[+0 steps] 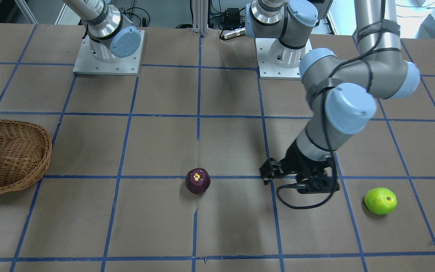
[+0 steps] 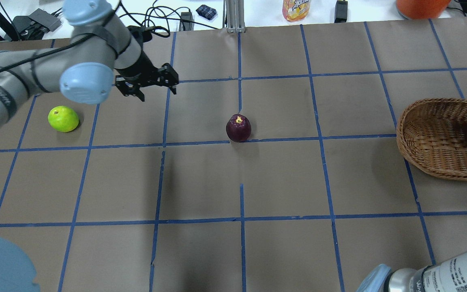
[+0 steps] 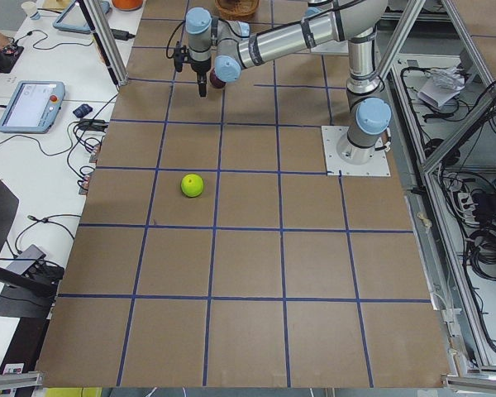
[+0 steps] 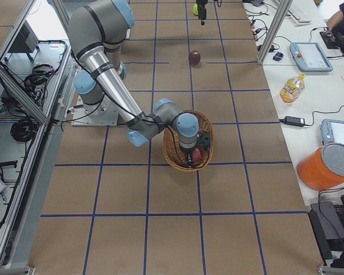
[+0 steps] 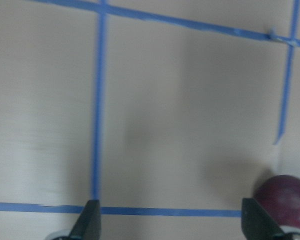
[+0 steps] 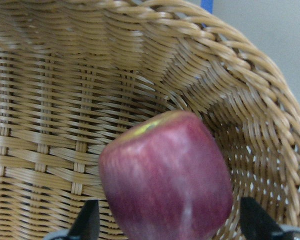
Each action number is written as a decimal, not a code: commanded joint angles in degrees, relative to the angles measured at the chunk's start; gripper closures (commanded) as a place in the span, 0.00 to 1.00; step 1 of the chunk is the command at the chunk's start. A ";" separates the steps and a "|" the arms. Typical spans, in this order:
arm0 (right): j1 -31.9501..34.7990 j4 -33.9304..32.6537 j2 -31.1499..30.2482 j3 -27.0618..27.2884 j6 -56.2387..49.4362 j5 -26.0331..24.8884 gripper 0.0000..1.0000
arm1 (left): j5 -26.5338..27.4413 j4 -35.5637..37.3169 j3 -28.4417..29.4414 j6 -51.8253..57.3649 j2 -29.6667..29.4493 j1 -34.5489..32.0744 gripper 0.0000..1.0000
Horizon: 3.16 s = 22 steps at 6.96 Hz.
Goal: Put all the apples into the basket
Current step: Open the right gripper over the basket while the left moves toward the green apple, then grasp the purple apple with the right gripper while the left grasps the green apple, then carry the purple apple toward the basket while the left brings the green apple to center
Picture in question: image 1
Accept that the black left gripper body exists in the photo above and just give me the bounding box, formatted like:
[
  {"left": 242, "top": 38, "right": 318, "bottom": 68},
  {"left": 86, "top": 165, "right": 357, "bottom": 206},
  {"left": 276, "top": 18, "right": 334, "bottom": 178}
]
[{"left": 282, "top": 142, "right": 340, "bottom": 194}]

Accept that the green apple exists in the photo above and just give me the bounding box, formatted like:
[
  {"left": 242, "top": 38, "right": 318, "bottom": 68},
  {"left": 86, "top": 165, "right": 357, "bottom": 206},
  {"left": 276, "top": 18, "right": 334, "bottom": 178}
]
[{"left": 364, "top": 187, "right": 397, "bottom": 215}]

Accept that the dark purple apple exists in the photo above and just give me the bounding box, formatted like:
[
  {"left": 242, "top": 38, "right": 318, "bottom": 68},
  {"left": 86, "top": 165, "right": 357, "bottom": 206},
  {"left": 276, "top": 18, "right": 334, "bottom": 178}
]
[{"left": 185, "top": 168, "right": 211, "bottom": 195}]

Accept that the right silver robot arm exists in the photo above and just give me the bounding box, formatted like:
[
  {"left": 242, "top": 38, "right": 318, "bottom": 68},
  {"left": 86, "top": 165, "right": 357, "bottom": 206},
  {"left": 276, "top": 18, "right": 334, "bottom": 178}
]
[{"left": 63, "top": 0, "right": 143, "bottom": 58}]

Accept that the woven wicker basket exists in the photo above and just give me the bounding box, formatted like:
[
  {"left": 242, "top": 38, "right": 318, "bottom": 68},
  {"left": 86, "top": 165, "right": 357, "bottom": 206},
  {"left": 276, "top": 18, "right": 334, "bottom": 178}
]
[{"left": 0, "top": 119, "right": 53, "bottom": 194}]

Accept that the metal connector plug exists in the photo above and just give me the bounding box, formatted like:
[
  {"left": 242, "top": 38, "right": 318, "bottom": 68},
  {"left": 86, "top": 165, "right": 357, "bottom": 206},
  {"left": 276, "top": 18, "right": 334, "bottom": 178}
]
[{"left": 219, "top": 28, "right": 246, "bottom": 41}]

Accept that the black power adapter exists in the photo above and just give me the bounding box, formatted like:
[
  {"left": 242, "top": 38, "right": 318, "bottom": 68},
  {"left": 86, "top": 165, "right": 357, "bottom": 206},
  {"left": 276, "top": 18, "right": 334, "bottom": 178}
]
[{"left": 224, "top": 8, "right": 241, "bottom": 25}]

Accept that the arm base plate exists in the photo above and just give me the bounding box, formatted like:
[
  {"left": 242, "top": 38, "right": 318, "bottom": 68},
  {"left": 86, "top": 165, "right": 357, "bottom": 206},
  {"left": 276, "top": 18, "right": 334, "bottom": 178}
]
[
  {"left": 255, "top": 38, "right": 312, "bottom": 80},
  {"left": 72, "top": 30, "right": 145, "bottom": 76}
]

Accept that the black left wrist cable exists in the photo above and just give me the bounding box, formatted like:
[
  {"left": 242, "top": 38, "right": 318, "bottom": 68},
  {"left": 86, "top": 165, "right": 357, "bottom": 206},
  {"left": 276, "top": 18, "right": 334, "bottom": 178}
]
[{"left": 276, "top": 49, "right": 375, "bottom": 210}]

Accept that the aluminium frame post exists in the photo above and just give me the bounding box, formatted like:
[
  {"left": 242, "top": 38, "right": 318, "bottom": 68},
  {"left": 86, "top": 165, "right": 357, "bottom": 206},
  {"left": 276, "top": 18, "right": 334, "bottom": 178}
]
[{"left": 190, "top": 0, "right": 209, "bottom": 37}]

